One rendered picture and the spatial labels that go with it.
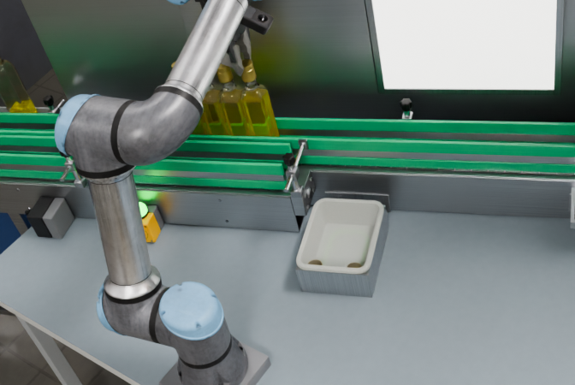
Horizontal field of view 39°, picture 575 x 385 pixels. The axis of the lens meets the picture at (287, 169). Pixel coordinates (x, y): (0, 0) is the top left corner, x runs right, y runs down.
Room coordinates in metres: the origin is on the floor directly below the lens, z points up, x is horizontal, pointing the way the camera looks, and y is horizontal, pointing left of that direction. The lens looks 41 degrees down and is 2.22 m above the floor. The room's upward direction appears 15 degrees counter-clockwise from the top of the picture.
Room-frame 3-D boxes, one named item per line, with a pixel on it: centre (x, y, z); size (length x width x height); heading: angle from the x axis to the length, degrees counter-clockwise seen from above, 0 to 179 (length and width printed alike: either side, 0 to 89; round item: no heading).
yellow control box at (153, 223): (1.58, 0.40, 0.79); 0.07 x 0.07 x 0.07; 65
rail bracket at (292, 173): (1.45, -0.02, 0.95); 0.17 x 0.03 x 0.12; 155
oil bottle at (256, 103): (1.62, 0.03, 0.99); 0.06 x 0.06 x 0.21; 64
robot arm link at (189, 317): (1.08, 0.26, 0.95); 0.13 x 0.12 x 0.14; 58
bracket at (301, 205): (1.47, -0.03, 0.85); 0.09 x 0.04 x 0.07; 155
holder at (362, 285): (1.34, -0.09, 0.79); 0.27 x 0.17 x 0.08; 155
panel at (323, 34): (1.63, -0.26, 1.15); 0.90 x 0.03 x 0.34; 65
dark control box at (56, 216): (1.69, 0.65, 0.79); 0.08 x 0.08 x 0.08; 65
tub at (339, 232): (1.32, -0.08, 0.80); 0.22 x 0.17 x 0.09; 155
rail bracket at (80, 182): (1.66, 0.54, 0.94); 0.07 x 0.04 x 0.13; 155
